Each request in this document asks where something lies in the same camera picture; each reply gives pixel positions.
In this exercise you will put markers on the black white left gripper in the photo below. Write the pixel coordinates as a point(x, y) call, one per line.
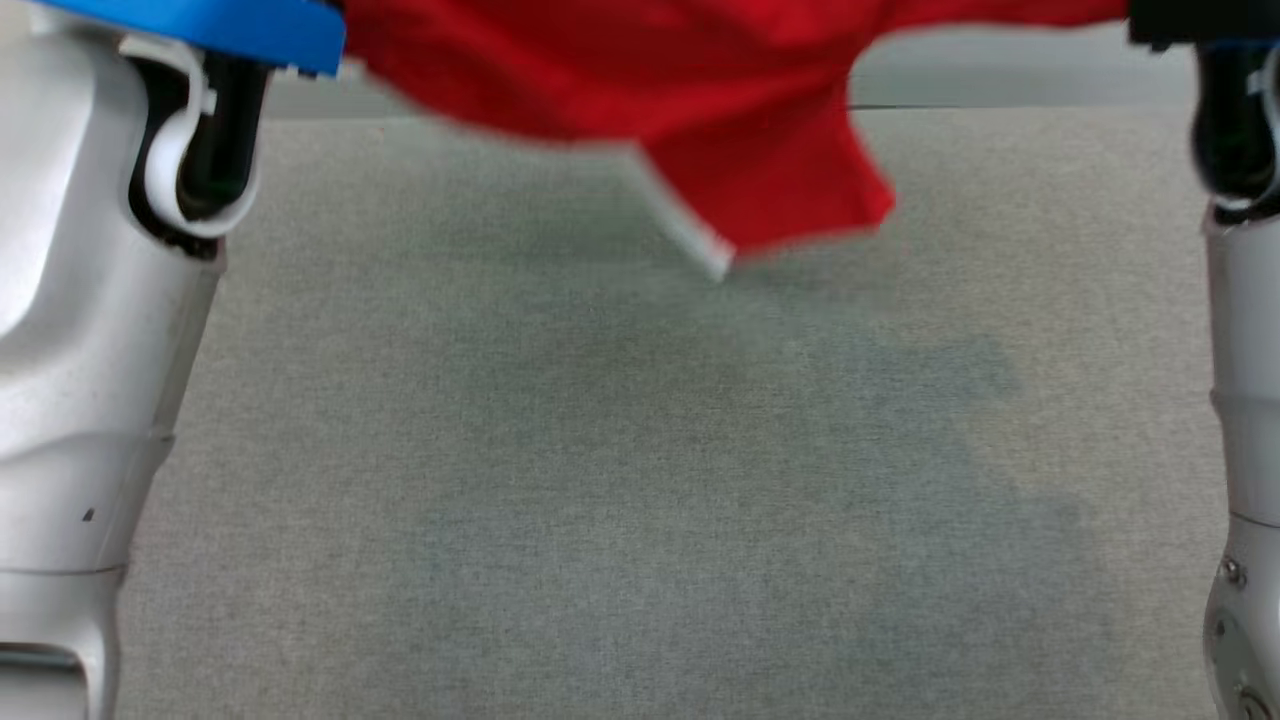
point(225, 130)

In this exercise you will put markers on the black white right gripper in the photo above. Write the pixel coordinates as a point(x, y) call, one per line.
point(1235, 120)

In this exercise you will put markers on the red white numbered jersey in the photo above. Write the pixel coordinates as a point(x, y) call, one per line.
point(700, 80)

